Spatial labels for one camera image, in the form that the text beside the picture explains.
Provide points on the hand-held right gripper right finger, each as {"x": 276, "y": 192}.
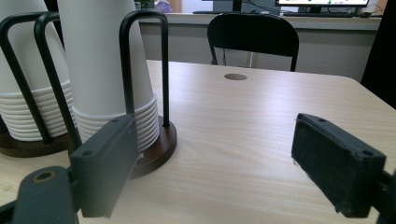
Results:
{"x": 333, "y": 168}

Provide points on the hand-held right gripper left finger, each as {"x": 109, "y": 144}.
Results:
{"x": 102, "y": 165}

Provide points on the stack of white paper cups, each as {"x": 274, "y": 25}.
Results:
{"x": 28, "y": 77}
{"x": 93, "y": 62}

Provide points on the black keyboard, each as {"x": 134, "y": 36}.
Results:
{"x": 319, "y": 14}

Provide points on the black folding chair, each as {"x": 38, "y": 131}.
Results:
{"x": 252, "y": 32}

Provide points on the computer monitor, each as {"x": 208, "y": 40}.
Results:
{"x": 322, "y": 2}

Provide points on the grey background desk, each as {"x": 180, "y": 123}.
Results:
{"x": 186, "y": 18}

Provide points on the black monitor stand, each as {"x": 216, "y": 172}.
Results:
{"x": 232, "y": 5}

